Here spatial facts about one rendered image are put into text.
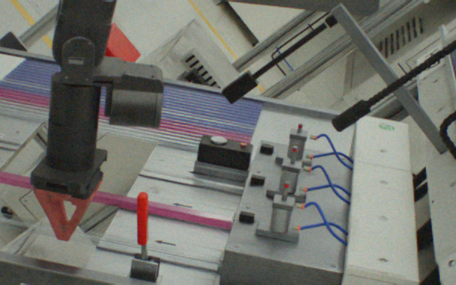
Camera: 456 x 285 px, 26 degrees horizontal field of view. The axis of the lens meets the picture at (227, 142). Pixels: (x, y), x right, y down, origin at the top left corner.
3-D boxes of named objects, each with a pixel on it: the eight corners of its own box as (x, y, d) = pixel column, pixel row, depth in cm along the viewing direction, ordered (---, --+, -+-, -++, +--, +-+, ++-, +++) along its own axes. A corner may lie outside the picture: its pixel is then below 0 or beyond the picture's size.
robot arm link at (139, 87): (65, 5, 111) (62, 35, 103) (166, 14, 112) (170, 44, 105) (59, 99, 116) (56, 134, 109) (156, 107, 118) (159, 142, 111)
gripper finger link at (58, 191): (101, 227, 121) (107, 158, 118) (84, 254, 115) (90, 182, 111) (48, 217, 122) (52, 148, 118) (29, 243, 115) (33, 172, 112)
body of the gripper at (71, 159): (107, 163, 119) (112, 108, 116) (84, 199, 110) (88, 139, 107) (56, 154, 120) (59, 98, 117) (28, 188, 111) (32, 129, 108)
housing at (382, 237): (322, 372, 110) (346, 265, 105) (340, 194, 156) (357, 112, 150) (393, 387, 110) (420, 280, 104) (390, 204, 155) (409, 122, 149)
